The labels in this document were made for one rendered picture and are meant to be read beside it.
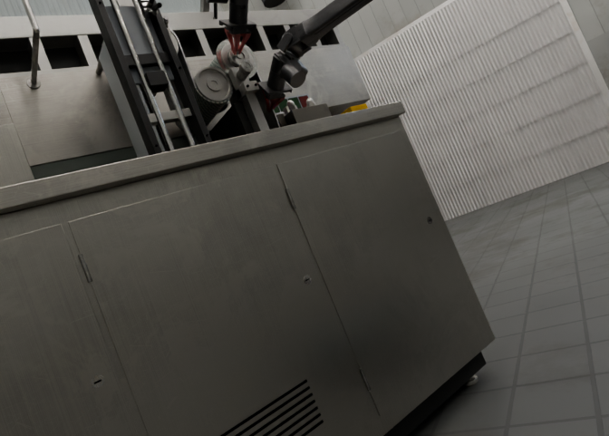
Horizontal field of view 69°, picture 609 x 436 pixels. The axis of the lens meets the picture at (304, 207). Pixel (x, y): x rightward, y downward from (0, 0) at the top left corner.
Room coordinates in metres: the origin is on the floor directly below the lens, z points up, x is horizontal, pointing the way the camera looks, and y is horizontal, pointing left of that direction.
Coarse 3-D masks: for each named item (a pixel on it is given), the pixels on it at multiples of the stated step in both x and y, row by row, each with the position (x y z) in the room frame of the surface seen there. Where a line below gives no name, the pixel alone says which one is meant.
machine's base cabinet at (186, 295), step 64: (384, 128) 1.37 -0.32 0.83; (128, 192) 0.91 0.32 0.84; (192, 192) 0.98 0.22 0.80; (256, 192) 1.07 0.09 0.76; (320, 192) 1.17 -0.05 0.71; (384, 192) 1.30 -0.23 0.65; (0, 256) 0.76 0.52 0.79; (64, 256) 0.82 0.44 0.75; (128, 256) 0.88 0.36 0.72; (192, 256) 0.95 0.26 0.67; (256, 256) 1.03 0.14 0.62; (320, 256) 1.13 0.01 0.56; (384, 256) 1.25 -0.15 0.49; (448, 256) 1.39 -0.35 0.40; (0, 320) 0.75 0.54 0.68; (64, 320) 0.80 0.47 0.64; (128, 320) 0.85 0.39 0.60; (192, 320) 0.92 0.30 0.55; (256, 320) 1.00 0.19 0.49; (320, 320) 1.09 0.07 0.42; (384, 320) 1.19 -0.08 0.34; (448, 320) 1.32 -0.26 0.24; (0, 384) 0.73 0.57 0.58; (64, 384) 0.78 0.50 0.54; (128, 384) 0.83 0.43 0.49; (192, 384) 0.89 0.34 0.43; (256, 384) 0.97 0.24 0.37; (320, 384) 1.05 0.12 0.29; (384, 384) 1.15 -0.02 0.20; (448, 384) 1.32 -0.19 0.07
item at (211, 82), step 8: (200, 72) 1.36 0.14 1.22; (208, 72) 1.38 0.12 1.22; (216, 72) 1.40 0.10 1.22; (200, 80) 1.36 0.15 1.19; (208, 80) 1.37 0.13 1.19; (216, 80) 1.38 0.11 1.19; (224, 80) 1.41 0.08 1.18; (200, 88) 1.35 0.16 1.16; (208, 88) 1.37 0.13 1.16; (216, 88) 1.38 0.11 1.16; (224, 88) 1.40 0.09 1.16; (208, 96) 1.36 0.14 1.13; (216, 96) 1.38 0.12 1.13; (224, 96) 1.39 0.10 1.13
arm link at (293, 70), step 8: (288, 40) 1.32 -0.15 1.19; (280, 48) 1.33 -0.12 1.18; (296, 56) 1.39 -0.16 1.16; (288, 64) 1.33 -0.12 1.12; (296, 64) 1.32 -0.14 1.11; (280, 72) 1.35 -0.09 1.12; (288, 72) 1.32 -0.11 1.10; (296, 72) 1.32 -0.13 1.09; (304, 72) 1.33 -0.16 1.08; (288, 80) 1.33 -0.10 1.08; (296, 80) 1.34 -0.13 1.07; (304, 80) 1.36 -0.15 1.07
